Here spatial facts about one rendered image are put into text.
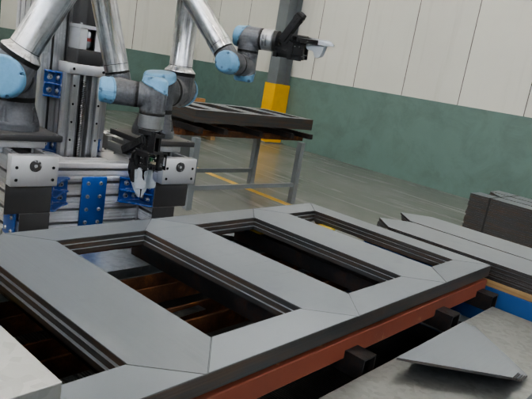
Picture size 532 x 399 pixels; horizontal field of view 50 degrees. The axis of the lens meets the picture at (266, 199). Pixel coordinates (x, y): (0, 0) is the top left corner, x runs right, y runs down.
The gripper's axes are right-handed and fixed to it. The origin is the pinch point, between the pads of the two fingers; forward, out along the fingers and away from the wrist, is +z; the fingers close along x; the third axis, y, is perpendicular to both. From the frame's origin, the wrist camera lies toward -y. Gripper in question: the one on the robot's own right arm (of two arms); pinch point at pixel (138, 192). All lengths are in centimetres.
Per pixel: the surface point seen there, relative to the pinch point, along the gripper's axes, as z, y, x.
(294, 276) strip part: 6, 61, 4
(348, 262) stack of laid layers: 8, 57, 34
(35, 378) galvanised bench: -14, 99, -83
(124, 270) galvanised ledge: 23.1, 4.6, -5.2
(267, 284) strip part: 6, 61, -6
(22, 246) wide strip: 5.5, 19.1, -44.9
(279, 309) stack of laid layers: 8, 69, -10
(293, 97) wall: 1, -560, 755
